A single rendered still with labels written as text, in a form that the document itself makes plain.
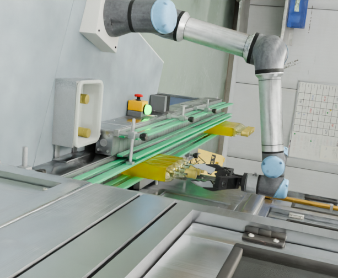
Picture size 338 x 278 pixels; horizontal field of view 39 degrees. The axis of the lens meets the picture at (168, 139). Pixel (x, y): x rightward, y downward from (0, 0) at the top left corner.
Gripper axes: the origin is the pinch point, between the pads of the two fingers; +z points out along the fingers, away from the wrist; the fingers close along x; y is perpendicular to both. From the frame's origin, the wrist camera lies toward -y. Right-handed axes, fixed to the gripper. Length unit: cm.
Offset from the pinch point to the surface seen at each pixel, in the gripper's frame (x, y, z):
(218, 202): -12.0, 11.2, -8.5
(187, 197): -12.3, 9.6, 4.2
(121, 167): 2.6, -24.8, 20.0
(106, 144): 8.9, -19.4, 29.3
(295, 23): 126, 512, 16
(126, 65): 38, 17, 40
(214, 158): -48, 332, 64
